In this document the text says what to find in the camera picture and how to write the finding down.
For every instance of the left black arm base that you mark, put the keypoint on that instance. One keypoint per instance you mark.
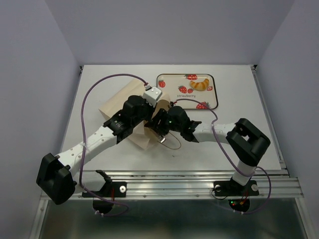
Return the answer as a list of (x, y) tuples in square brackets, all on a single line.
[(110, 207)]

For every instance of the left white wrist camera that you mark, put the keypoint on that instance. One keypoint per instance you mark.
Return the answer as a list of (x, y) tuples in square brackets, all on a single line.
[(152, 95)]

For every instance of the fake croissant bread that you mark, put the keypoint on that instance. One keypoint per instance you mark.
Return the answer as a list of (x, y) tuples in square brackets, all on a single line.
[(199, 86)]

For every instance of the strawberry print tray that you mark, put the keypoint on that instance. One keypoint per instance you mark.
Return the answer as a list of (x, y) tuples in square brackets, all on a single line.
[(177, 87)]

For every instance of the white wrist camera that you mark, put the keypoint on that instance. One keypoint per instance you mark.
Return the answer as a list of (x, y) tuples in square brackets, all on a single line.
[(172, 104), (152, 95)]

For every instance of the aluminium mounting rail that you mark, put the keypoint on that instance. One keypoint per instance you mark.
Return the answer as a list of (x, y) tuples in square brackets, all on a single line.
[(188, 185)]

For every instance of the metal tongs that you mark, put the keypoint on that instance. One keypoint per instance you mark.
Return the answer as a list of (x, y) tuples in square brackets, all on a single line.
[(161, 139)]

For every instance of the beige paper bag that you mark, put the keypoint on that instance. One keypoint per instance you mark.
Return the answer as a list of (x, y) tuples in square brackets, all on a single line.
[(141, 136)]

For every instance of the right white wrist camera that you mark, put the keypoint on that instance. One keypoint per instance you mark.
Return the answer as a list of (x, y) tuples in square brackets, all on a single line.
[(172, 104)]

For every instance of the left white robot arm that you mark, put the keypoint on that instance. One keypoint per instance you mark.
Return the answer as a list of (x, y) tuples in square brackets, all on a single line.
[(56, 173)]

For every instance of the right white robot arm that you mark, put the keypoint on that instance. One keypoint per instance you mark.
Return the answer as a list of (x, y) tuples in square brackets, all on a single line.
[(242, 143)]

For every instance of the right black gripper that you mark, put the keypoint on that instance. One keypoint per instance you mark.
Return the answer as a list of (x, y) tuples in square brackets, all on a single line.
[(162, 114)]

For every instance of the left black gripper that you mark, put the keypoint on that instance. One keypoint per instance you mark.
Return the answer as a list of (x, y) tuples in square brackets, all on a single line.
[(151, 110)]

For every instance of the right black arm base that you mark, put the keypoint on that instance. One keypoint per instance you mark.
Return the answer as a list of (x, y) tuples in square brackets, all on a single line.
[(237, 195)]

